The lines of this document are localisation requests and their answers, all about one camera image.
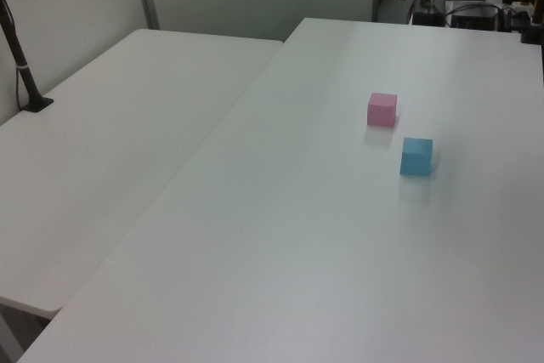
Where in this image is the blue cube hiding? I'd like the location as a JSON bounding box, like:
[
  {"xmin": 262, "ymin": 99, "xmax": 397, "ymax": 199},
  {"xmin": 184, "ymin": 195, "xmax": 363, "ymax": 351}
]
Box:
[{"xmin": 399, "ymin": 137, "xmax": 434, "ymax": 177}]

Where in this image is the pink cube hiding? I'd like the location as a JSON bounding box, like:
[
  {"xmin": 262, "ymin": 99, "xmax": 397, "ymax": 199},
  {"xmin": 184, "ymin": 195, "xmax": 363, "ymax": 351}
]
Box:
[{"xmin": 366, "ymin": 92, "xmax": 399, "ymax": 128}]

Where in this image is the white side table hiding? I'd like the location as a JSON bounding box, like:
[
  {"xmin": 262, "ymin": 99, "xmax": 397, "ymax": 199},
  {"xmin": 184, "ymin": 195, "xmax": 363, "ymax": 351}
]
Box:
[{"xmin": 0, "ymin": 28, "xmax": 285, "ymax": 320}]

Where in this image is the small black box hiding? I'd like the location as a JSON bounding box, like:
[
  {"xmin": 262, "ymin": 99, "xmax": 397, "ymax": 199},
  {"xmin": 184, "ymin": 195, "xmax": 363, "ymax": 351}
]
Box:
[{"xmin": 412, "ymin": 9, "xmax": 444, "ymax": 26}]

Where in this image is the black electronics box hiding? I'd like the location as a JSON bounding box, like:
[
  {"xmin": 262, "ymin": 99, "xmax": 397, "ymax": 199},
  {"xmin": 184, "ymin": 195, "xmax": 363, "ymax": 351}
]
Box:
[{"xmin": 450, "ymin": 5, "xmax": 499, "ymax": 32}]

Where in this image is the thin black pole cable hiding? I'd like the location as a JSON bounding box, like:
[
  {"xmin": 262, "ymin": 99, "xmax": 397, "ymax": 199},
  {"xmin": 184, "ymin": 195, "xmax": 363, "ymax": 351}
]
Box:
[{"xmin": 14, "ymin": 67, "xmax": 33, "ymax": 111}]

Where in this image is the black camera pole with base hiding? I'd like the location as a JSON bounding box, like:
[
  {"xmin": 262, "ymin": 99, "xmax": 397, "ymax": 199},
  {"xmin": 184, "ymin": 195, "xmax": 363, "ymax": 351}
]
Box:
[{"xmin": 0, "ymin": 0, "xmax": 55, "ymax": 114}]

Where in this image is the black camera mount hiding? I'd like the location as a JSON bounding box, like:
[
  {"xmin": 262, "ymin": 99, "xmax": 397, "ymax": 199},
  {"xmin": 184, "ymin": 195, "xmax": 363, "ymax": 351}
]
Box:
[{"xmin": 520, "ymin": 0, "xmax": 544, "ymax": 46}]

